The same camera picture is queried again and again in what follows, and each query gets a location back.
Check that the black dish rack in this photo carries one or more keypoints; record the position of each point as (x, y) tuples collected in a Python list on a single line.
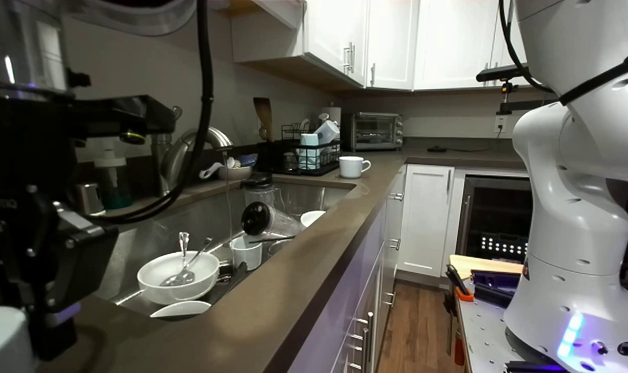
[(295, 158)]

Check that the white mug cup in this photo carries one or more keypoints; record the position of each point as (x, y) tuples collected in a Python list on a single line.
[(14, 345)]

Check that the clear blender jar black lid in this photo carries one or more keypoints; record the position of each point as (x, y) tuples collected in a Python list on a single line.
[(266, 221)]

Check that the white bowl in sink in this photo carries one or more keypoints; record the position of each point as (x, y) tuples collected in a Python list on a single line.
[(151, 275)]

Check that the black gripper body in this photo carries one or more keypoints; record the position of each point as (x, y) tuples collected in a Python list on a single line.
[(50, 253)]

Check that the white mug on counter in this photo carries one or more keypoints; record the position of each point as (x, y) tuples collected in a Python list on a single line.
[(352, 166)]

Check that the white plate in sink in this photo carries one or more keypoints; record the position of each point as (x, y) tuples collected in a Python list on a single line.
[(180, 310)]

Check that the white container in rack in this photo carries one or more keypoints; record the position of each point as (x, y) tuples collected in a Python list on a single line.
[(309, 153)]

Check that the white upper cabinets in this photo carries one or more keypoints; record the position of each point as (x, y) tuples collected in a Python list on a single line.
[(377, 45)]

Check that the wooden spatula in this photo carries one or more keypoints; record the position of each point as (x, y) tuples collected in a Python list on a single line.
[(264, 114)]

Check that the soap dispenser bottle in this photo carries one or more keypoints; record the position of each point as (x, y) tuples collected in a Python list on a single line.
[(112, 182)]

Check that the black built-in oven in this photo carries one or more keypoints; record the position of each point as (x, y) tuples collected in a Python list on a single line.
[(495, 218)]

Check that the small white cup in sink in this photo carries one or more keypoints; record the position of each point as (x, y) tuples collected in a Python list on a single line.
[(243, 251)]

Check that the silver toaster oven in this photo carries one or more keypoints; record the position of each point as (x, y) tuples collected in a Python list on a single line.
[(376, 131)]

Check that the metal spoon in bowl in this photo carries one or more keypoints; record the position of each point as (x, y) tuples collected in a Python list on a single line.
[(185, 275)]

